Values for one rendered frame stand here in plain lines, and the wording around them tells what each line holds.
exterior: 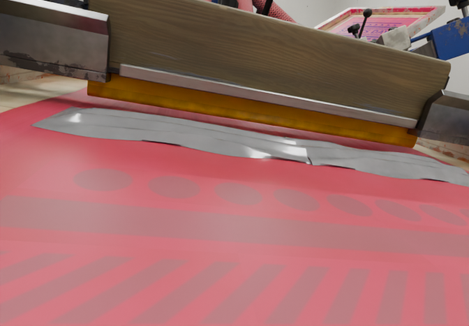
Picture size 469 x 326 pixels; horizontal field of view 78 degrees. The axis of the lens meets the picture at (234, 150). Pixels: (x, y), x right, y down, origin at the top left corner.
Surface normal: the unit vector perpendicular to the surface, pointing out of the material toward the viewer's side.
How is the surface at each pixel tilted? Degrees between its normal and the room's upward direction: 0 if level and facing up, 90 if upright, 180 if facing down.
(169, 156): 0
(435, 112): 90
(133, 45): 90
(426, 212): 0
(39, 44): 90
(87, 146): 0
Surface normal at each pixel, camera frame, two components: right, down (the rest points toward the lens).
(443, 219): 0.19, -0.94
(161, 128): 0.28, -0.69
